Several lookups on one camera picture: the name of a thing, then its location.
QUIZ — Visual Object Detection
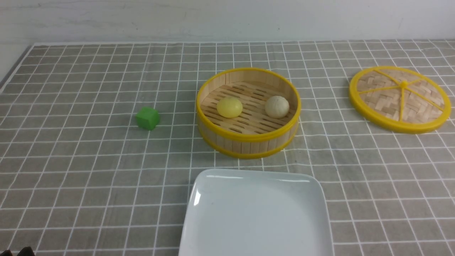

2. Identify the yellow steamed bun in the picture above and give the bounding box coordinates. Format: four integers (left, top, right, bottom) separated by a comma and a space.
216, 97, 243, 118

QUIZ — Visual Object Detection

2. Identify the white steamed bun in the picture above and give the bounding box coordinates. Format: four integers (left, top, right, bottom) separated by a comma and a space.
264, 95, 290, 119

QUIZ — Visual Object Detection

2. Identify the white square plate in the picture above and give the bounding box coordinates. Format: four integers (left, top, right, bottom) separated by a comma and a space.
178, 169, 334, 256

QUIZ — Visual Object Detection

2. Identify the bamboo steamer basket yellow rim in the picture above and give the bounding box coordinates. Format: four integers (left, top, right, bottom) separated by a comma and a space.
196, 68, 302, 159

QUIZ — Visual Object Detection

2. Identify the green cube block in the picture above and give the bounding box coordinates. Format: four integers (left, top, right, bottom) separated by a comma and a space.
135, 107, 160, 130

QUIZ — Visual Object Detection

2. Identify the grey checkered tablecloth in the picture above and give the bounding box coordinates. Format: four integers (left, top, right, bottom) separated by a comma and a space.
0, 39, 455, 256

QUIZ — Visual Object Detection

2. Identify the bamboo steamer lid yellow rim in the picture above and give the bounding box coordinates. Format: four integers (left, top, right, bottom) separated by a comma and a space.
349, 66, 451, 134

